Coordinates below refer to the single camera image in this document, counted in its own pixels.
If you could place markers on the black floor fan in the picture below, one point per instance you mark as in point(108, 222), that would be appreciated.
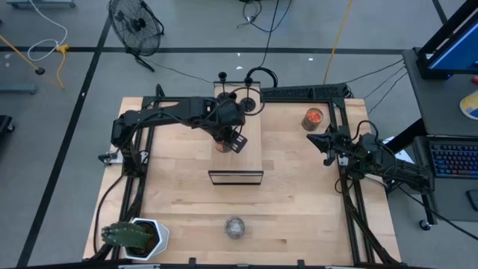
point(136, 26)

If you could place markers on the desk monitor with blue screen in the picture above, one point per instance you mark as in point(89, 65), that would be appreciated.
point(455, 52)

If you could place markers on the grey floor plate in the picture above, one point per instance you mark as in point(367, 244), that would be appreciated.
point(18, 88)

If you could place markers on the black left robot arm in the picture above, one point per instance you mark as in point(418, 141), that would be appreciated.
point(168, 112)

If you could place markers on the wooden shelf with black frame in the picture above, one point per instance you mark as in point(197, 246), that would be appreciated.
point(242, 157)

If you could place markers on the white hexagonal plant pot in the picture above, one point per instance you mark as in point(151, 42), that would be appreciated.
point(162, 237)

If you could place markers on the grey desk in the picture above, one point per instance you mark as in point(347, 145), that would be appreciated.
point(429, 93)

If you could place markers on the jasmine sandalwood candle tin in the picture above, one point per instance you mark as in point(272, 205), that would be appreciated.
point(234, 228)

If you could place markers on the black backlit keyboard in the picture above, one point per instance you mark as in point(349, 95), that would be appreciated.
point(453, 160)

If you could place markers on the yellow stick with black end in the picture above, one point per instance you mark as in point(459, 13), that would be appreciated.
point(18, 52)

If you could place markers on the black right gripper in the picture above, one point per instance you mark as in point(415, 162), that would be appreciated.
point(345, 145)

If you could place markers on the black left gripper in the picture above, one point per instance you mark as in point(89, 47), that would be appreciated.
point(225, 134)

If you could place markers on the orange leaf candle tin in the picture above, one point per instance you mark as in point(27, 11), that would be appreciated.
point(222, 148)
point(313, 117)

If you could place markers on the yellow blue round pad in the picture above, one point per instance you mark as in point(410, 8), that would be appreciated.
point(471, 106)

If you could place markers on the black aluminium table frame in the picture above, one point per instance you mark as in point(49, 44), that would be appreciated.
point(153, 101)

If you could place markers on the green cactus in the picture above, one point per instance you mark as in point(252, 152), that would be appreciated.
point(127, 234)

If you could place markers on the silver mounting bracket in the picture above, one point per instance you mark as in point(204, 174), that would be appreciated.
point(110, 157)

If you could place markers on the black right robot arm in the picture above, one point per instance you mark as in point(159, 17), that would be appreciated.
point(403, 172)

